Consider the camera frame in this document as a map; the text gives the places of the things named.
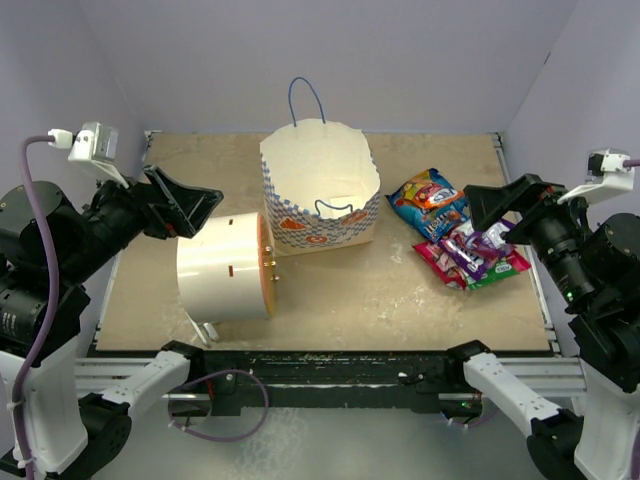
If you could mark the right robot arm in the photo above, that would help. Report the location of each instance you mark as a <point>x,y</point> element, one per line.
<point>596,271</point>

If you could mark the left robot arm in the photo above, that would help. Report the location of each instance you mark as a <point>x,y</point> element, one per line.
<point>49,249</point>

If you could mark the green snack bag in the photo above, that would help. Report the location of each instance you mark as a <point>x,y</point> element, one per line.
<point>509,266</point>

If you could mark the white cylindrical container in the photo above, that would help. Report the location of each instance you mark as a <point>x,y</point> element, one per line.
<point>226,272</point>

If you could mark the orange snack bag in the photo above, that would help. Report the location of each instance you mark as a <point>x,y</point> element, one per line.
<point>434,196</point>

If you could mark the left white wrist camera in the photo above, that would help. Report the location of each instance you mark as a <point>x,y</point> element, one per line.
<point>92,149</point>

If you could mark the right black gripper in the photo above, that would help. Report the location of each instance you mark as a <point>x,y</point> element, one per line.
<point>486,202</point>

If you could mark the blue chocolate candy bag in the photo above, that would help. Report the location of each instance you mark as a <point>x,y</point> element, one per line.
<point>438,224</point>

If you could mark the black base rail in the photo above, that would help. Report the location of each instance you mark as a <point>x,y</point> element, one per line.
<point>418,381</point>

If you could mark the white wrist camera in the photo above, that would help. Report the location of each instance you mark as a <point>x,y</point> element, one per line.
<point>611,173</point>
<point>92,149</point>

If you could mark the blue snack bag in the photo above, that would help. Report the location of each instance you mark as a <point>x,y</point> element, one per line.
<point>400,200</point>

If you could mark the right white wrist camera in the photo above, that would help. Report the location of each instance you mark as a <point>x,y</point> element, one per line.
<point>611,173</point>

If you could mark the aluminium frame rail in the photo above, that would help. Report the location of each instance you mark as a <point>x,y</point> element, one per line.
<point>551,377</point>

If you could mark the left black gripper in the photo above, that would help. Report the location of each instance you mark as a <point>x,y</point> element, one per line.
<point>190,205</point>

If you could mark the pink candy bag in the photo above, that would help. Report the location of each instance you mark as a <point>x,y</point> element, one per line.
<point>472,264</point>

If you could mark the purple berries candy bag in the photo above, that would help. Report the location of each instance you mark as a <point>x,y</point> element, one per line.
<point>489,244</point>

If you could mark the magenta red snack bag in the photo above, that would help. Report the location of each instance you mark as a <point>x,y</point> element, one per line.
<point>441,264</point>

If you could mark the blue checkered paper bag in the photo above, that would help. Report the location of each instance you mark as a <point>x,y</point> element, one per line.
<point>322,187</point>

